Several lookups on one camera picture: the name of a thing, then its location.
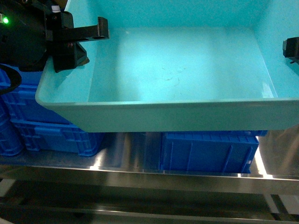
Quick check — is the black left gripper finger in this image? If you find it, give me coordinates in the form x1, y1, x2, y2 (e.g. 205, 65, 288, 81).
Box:
52, 17, 109, 42
53, 42, 90, 72

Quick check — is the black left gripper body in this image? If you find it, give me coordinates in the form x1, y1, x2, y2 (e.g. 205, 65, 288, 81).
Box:
23, 0, 75, 59

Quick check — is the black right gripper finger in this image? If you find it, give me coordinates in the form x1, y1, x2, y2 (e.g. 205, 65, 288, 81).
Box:
283, 37, 299, 64

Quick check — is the turquoise plastic tray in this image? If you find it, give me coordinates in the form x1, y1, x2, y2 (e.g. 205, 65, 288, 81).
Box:
36, 0, 299, 133

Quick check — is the blue ribbed crate left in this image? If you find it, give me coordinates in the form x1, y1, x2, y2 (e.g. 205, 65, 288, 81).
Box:
1, 71, 104, 156

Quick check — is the blue crate under tray right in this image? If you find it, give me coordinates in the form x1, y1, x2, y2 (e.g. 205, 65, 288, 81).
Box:
160, 130, 267, 173

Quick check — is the black cable loop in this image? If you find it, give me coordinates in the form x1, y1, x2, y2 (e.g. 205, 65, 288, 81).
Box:
0, 63, 22, 95

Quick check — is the stainless steel shelf rail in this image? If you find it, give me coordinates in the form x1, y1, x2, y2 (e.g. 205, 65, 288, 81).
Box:
0, 165, 299, 195

